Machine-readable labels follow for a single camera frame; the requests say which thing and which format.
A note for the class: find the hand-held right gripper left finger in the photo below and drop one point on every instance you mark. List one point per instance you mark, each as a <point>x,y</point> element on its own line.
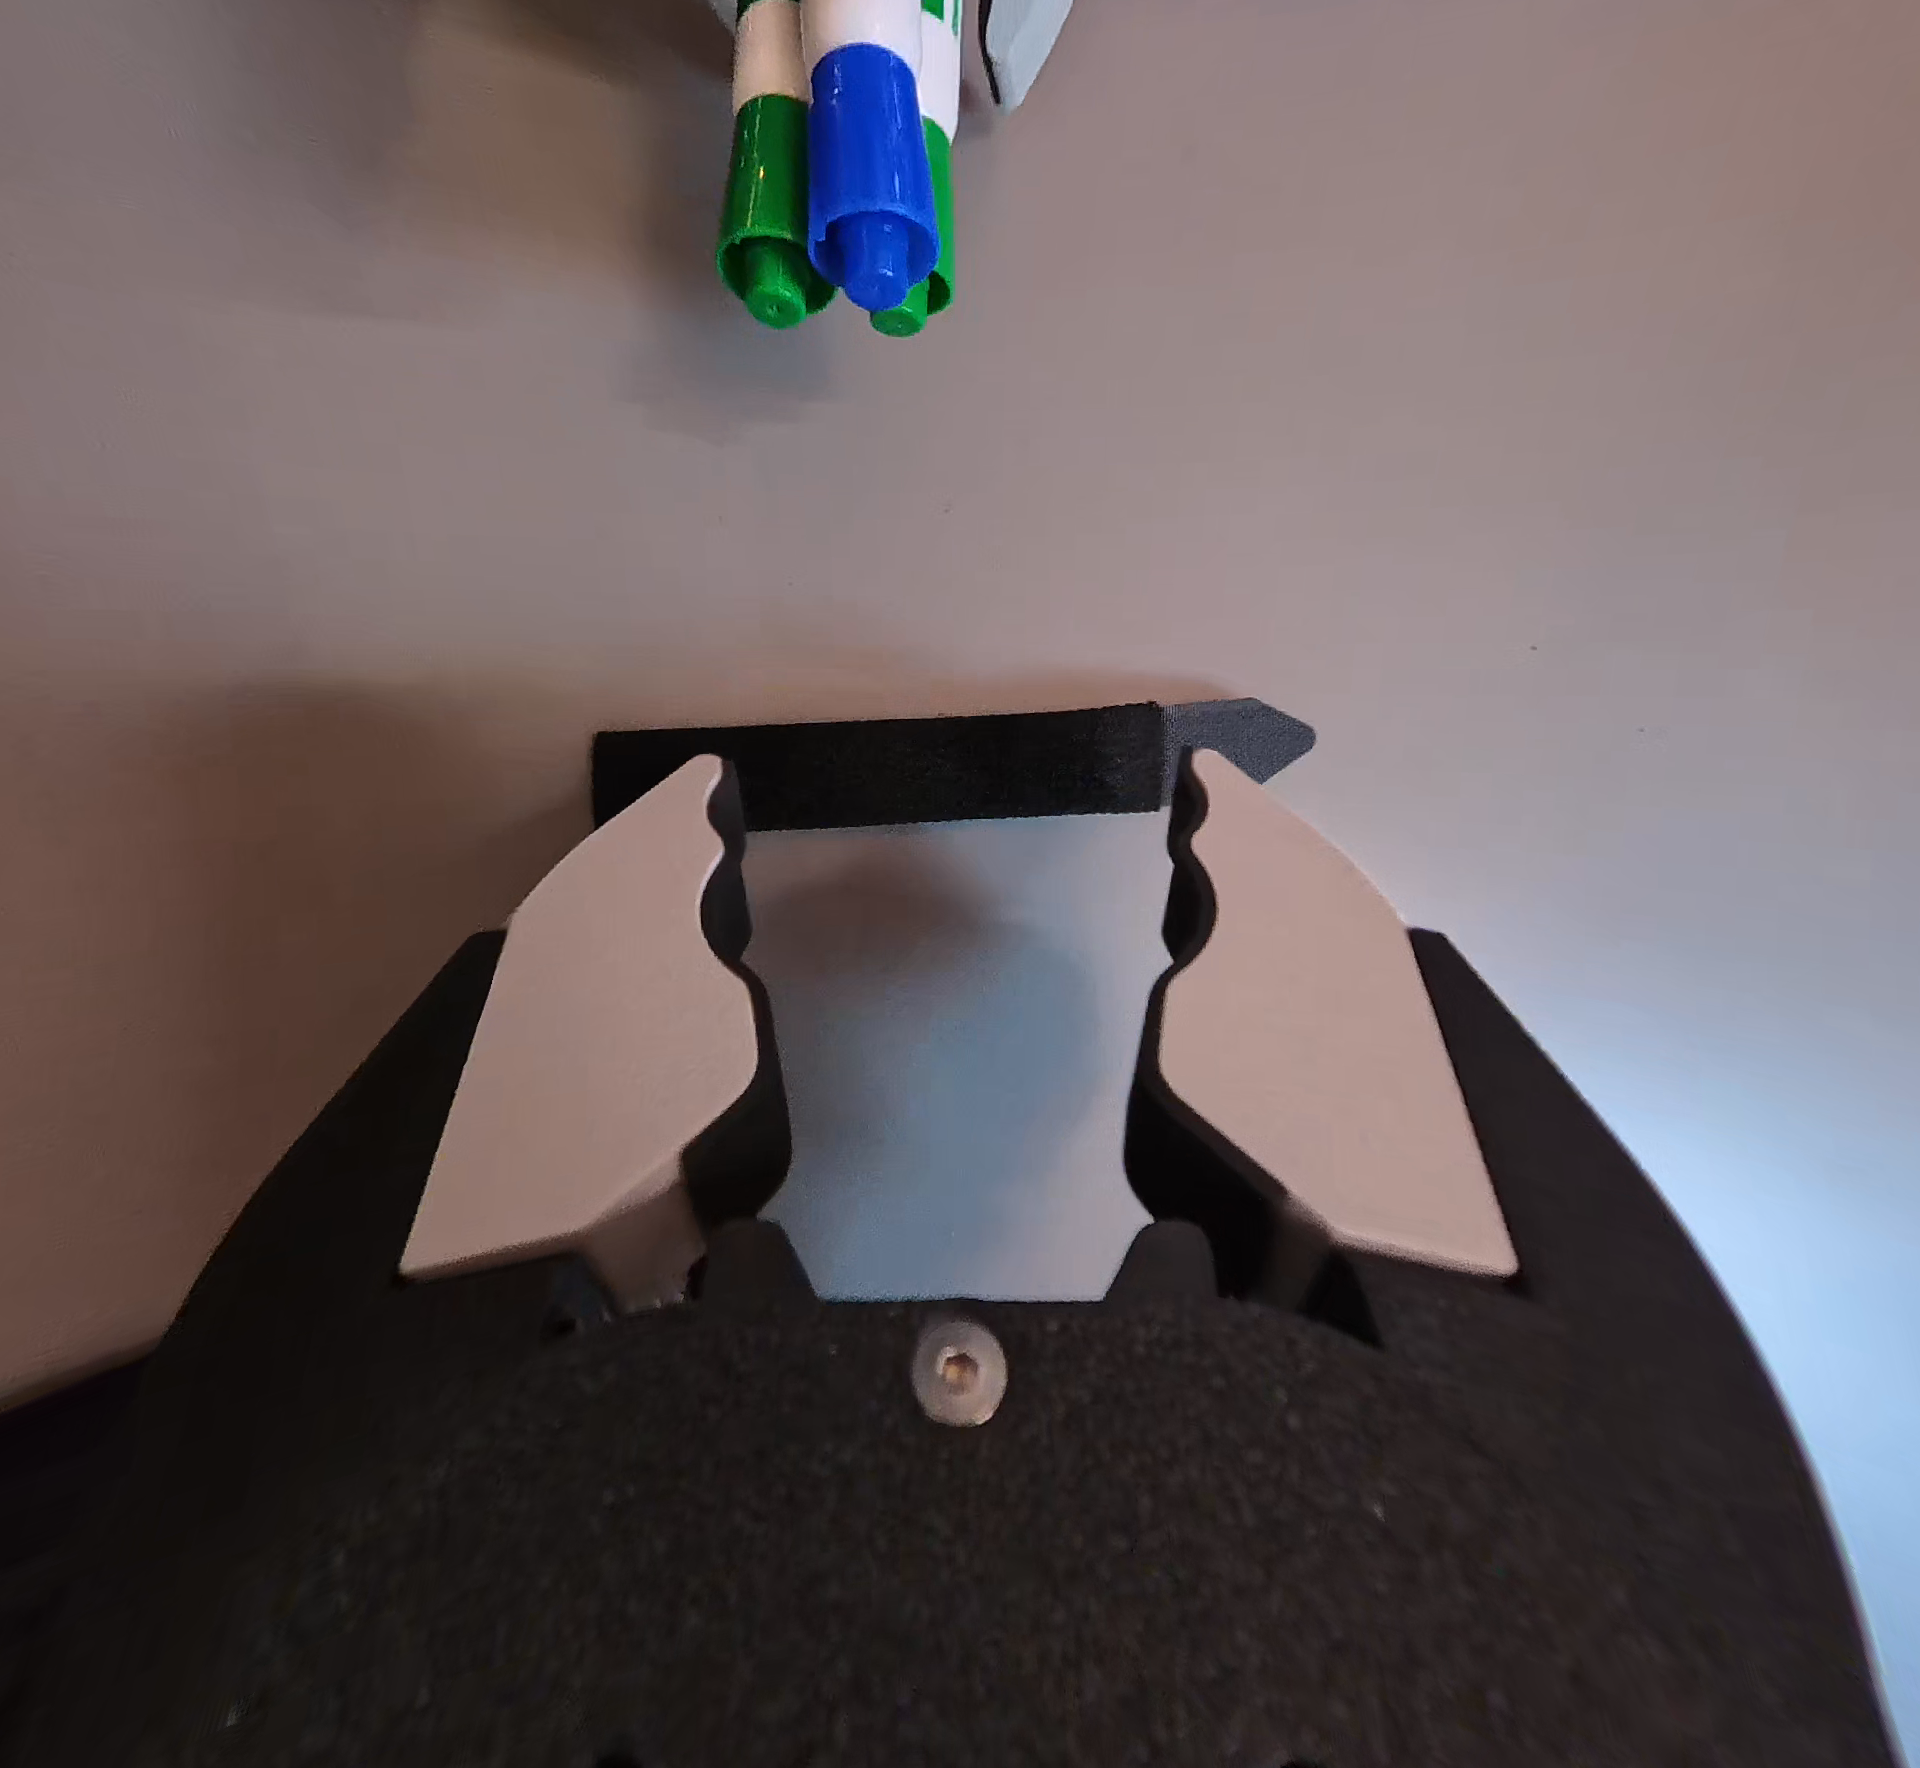
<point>600,1048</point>

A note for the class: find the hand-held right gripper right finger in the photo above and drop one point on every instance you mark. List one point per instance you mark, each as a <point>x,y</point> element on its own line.
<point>1322,1048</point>

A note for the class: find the green dry-erase marker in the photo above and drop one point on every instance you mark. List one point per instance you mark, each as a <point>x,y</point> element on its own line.
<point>764,192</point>
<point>936,192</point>

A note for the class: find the blue dry-erase marker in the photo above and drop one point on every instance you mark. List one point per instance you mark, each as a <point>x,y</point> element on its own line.
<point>872,146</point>

